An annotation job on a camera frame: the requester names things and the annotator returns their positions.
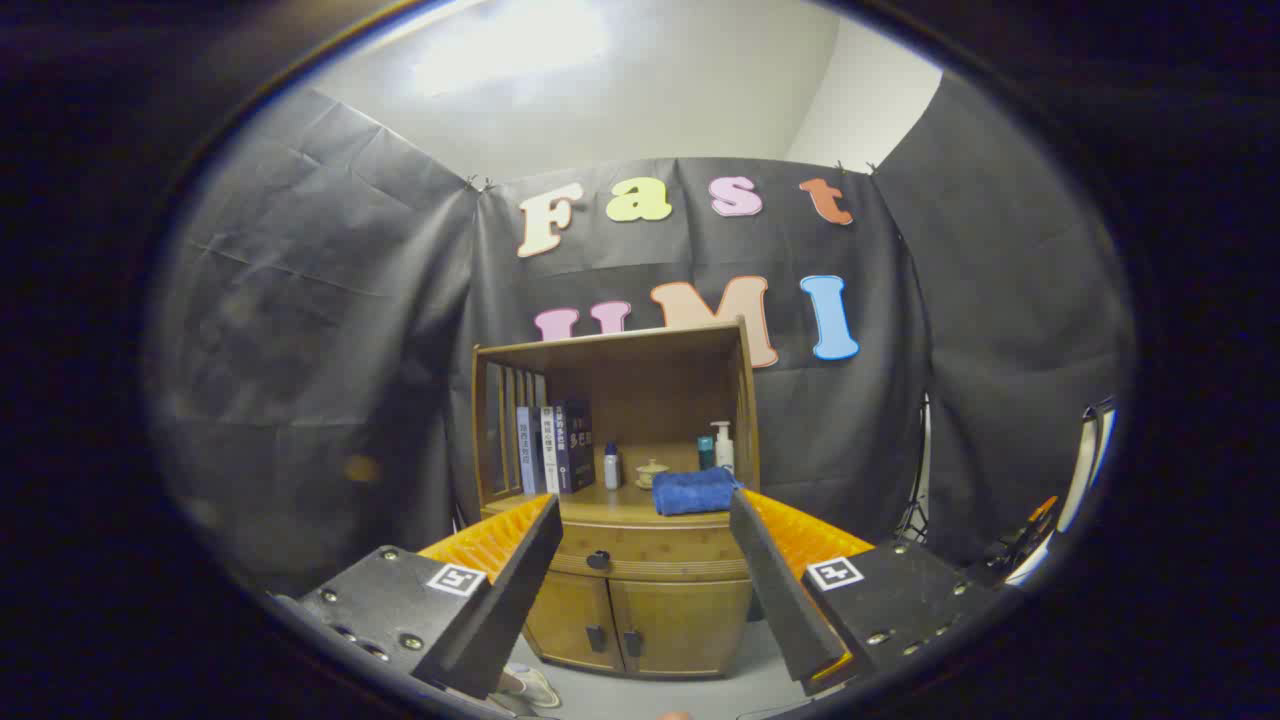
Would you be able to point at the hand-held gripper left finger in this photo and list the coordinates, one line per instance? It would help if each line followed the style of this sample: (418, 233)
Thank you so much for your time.
(510, 610)

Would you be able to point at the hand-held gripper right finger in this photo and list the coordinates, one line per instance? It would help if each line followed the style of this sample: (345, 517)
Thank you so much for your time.
(785, 610)

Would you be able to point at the wooden drawer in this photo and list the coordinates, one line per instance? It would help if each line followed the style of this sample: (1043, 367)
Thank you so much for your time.
(660, 550)

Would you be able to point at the wooden countertop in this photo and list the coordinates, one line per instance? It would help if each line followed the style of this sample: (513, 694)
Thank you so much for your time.
(620, 503)

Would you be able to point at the wooden cabinet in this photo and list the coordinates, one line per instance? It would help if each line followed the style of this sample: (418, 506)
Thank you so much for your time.
(650, 390)

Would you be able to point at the white shoe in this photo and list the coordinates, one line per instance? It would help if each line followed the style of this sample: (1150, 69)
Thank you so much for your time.
(532, 688)

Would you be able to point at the blue folded towel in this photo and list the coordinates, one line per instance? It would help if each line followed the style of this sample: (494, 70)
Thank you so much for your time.
(695, 492)

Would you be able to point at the light blue book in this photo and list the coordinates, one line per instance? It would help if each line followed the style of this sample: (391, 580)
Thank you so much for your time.
(525, 450)

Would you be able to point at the white book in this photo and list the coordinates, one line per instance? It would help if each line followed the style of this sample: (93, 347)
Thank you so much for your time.
(549, 450)

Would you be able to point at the white pump bottle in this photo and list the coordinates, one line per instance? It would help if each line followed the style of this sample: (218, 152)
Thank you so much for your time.
(724, 455)

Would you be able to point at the black tripod stand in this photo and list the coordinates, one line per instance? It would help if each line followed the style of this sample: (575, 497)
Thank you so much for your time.
(915, 500)

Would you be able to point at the small white bottle blue cap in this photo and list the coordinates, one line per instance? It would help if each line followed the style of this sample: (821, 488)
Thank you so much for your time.
(611, 470)

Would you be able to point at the teal bottle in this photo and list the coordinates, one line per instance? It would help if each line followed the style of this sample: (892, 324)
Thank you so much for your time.
(705, 455)

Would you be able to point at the dark blue book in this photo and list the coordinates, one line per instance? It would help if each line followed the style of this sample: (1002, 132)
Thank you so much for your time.
(578, 445)

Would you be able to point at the beige lidded teacup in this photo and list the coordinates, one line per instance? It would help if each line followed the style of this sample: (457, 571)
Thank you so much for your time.
(652, 473)

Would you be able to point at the dark tool with orange tip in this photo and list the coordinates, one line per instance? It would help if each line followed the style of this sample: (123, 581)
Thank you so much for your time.
(1025, 545)

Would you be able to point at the white curved object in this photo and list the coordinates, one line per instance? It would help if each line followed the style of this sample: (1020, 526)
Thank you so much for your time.
(1085, 470)

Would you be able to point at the black backdrop cloth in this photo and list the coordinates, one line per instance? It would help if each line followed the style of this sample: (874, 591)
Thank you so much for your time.
(300, 350)

